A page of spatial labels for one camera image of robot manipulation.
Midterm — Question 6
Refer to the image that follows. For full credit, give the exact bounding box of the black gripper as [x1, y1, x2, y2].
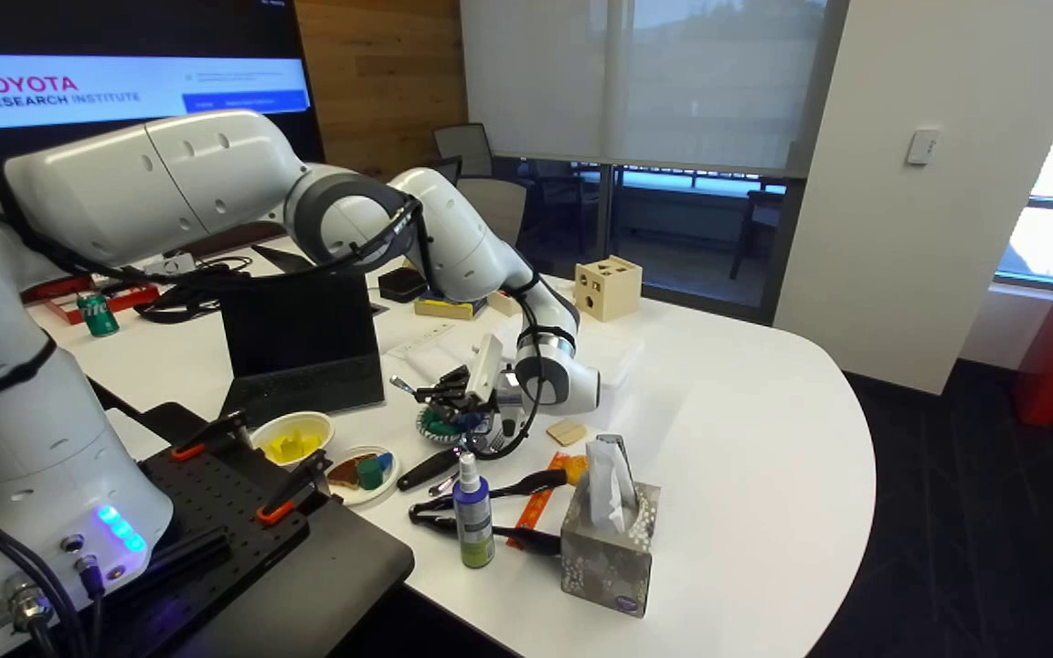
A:
[423, 368, 534, 445]

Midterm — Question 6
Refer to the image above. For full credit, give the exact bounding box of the white foam bowl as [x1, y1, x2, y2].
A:
[246, 408, 340, 474]

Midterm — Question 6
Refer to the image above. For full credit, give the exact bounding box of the ornate silver cutlery piece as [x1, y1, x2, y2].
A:
[423, 464, 474, 500]

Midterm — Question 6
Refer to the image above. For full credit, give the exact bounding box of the blue white spray bottle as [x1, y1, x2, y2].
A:
[450, 448, 497, 573]

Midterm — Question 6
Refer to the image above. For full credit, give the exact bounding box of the small wooden square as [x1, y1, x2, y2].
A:
[543, 418, 592, 448]

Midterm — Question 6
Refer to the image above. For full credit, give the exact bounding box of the small black box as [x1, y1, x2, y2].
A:
[378, 264, 436, 308]

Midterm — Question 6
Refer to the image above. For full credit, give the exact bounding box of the brown patterned toy piece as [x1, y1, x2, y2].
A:
[325, 454, 365, 492]

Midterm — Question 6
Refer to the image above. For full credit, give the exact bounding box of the white foam plate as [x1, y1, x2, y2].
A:
[318, 442, 406, 512]

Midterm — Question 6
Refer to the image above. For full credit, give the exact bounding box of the black laptop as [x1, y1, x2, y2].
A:
[216, 268, 386, 428]

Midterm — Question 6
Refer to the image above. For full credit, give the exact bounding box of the yellow toy block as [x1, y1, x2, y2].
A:
[261, 419, 325, 467]

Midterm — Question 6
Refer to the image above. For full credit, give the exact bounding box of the white tissue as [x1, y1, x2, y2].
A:
[579, 433, 645, 526]

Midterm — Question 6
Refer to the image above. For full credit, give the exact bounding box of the orange black clamp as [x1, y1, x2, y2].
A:
[168, 408, 247, 467]
[252, 448, 336, 531]

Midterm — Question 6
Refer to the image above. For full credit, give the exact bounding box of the wooden cube with holes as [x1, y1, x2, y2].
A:
[569, 252, 647, 324]

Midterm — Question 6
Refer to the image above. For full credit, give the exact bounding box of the grey office chair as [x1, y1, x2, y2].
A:
[431, 118, 502, 184]
[457, 175, 530, 252]

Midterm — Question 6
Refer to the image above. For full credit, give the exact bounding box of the grey tissue box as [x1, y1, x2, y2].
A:
[557, 474, 664, 623]

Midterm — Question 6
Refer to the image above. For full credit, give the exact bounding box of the black rounded mat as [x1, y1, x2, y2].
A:
[139, 397, 415, 658]

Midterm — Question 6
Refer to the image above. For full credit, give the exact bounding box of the red hand tool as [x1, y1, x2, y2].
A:
[19, 274, 168, 329]

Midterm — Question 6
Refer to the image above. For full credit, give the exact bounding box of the green can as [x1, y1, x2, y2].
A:
[73, 290, 120, 341]

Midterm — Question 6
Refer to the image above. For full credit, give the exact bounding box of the white roller blind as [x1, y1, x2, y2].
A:
[457, 0, 848, 178]

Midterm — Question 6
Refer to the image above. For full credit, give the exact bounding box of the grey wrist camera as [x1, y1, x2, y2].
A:
[465, 333, 508, 407]

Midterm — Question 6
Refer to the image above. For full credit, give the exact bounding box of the black handled utensil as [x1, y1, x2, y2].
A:
[393, 442, 465, 492]

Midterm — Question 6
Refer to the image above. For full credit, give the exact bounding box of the black handled tool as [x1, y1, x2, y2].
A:
[406, 467, 575, 563]

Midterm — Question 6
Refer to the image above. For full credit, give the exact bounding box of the black pegboard base plate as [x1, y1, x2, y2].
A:
[120, 418, 348, 615]

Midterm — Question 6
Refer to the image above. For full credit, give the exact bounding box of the wall display screen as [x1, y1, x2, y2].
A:
[0, 0, 318, 175]

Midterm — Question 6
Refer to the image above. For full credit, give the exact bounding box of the white light switch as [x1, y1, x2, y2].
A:
[900, 123, 942, 173]

